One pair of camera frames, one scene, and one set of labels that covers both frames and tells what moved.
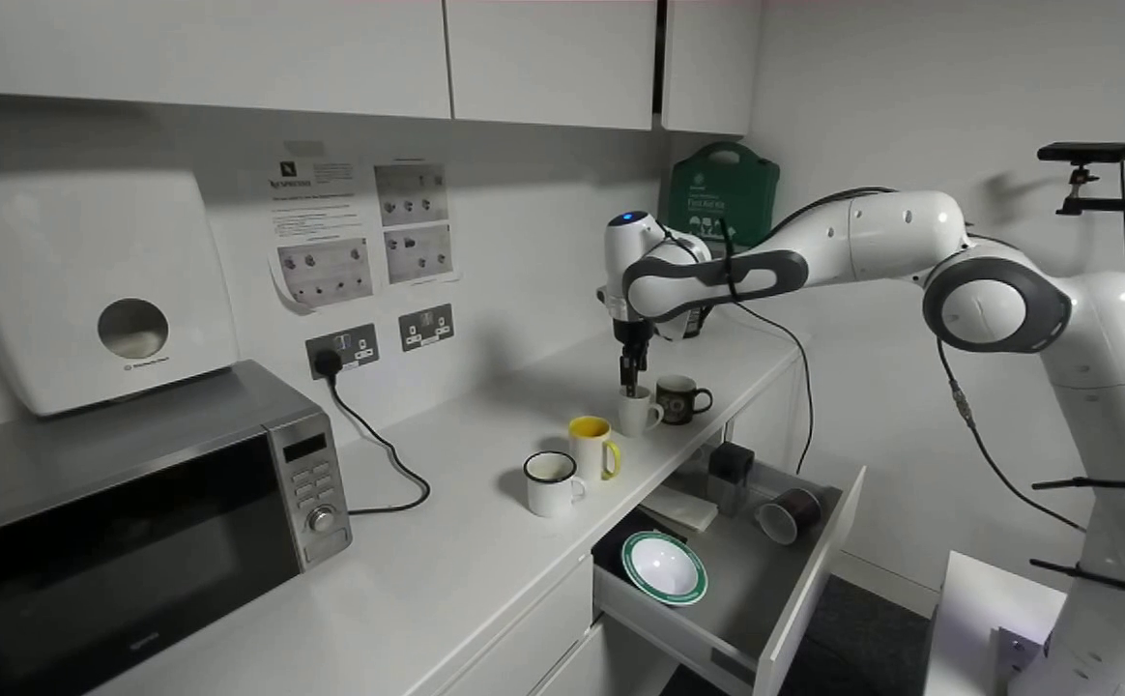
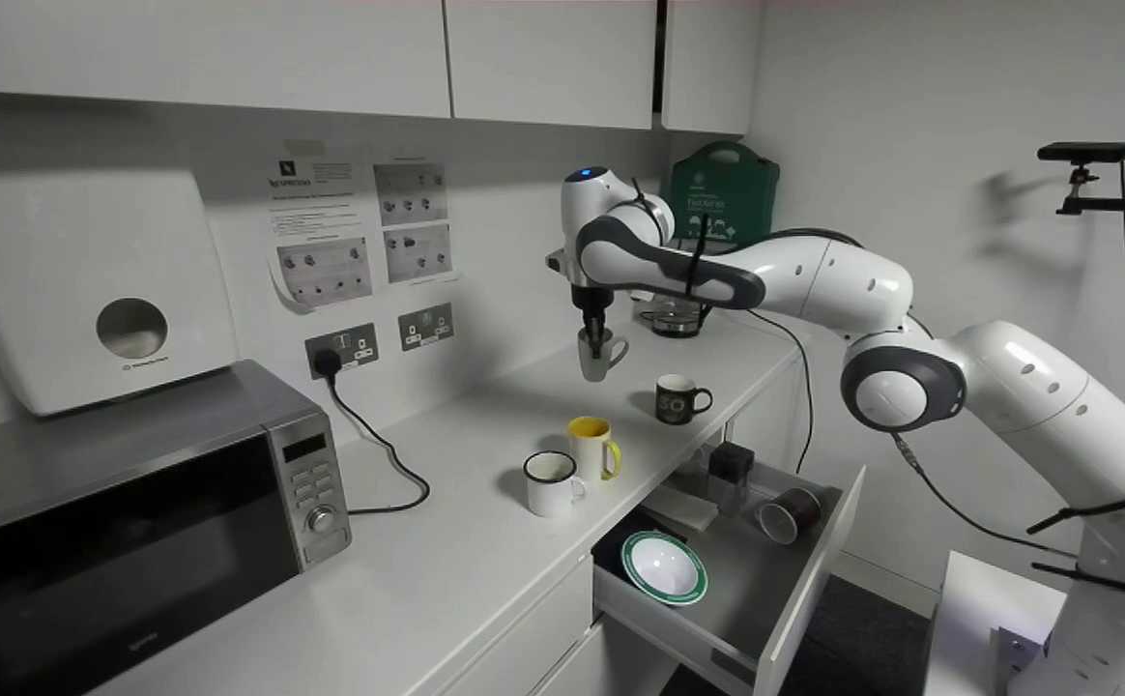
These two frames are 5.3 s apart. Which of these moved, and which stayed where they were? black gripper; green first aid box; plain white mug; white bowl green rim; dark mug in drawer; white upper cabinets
Moved: black gripper; plain white mug
Stayed: white bowl green rim; green first aid box; dark mug in drawer; white upper cabinets
